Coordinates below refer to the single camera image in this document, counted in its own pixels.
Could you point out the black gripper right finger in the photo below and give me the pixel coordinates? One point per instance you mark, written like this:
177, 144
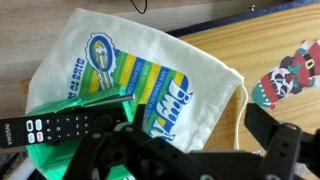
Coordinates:
283, 146

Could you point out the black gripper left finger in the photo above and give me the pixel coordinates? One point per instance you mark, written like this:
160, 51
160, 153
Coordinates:
110, 150

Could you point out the black remote control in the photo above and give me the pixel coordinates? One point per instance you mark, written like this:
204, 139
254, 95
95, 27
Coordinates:
66, 125

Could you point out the christmas character sticker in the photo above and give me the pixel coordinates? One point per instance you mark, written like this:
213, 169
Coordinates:
300, 71

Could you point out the white printed canvas tote bag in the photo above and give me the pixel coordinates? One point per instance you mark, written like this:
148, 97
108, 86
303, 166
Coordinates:
166, 50

